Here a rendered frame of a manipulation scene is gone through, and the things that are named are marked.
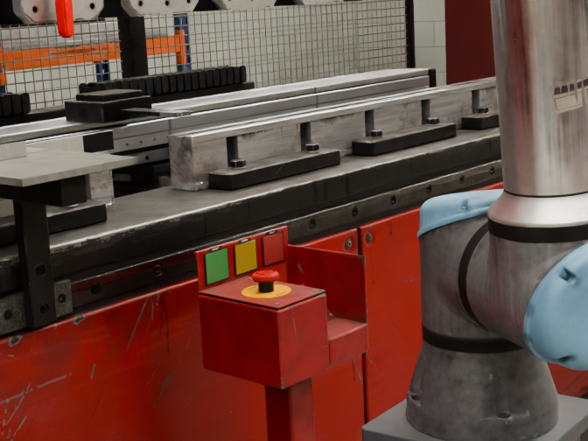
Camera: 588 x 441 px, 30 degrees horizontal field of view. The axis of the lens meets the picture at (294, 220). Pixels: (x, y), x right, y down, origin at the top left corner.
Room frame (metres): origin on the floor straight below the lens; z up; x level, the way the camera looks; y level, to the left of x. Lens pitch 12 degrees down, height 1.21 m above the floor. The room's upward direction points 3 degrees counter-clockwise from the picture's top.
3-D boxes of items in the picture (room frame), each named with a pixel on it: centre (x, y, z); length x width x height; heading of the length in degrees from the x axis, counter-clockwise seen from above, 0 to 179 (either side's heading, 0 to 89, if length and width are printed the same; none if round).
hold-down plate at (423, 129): (2.26, -0.24, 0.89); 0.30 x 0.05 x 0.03; 138
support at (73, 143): (1.64, 0.37, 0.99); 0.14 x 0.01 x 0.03; 138
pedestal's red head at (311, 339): (1.57, 0.02, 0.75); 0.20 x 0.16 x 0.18; 138
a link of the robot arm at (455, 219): (1.04, -0.18, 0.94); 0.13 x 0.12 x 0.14; 21
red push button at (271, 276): (1.53, 0.05, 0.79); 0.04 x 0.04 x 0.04
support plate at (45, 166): (1.45, 0.36, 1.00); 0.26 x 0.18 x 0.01; 48
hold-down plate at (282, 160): (1.96, 0.02, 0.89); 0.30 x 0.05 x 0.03; 138
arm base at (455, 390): (1.04, -0.18, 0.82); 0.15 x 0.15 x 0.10
